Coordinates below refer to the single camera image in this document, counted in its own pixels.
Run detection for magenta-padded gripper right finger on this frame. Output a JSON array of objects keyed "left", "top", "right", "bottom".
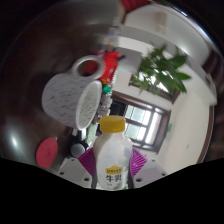
[{"left": 129, "top": 148, "right": 168, "bottom": 189}]

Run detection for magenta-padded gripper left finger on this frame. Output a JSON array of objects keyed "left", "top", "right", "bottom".
[{"left": 57, "top": 146, "right": 98, "bottom": 190}]

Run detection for yellow-capped clear drink bottle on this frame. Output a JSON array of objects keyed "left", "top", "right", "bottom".
[{"left": 92, "top": 115, "right": 134, "bottom": 191}]

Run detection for dark grey dumbbells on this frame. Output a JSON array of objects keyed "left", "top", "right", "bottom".
[{"left": 70, "top": 143, "right": 86, "bottom": 158}]

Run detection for brown wooden glazed door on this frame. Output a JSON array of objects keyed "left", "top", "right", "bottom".
[{"left": 111, "top": 91, "right": 173, "bottom": 154}]

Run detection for black chair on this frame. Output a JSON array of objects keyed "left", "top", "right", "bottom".
[{"left": 108, "top": 99, "right": 128, "bottom": 118}]

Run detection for tray of wrapped snacks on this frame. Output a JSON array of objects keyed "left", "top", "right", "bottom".
[{"left": 86, "top": 84, "right": 113, "bottom": 144}]

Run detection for white speckled mug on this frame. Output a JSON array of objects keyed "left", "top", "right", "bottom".
[{"left": 41, "top": 55, "right": 106, "bottom": 131}]

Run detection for small potted green plant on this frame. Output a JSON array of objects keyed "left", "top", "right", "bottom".
[{"left": 114, "top": 44, "right": 193, "bottom": 96}]

